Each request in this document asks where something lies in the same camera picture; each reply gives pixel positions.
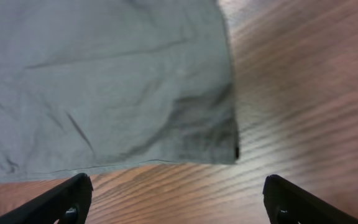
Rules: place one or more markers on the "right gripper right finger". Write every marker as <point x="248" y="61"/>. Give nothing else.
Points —
<point x="286" y="202"/>

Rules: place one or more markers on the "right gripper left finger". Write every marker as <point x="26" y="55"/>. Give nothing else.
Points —
<point x="66" y="203"/>

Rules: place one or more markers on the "grey shorts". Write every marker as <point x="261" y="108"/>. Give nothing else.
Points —
<point x="93" y="86"/>

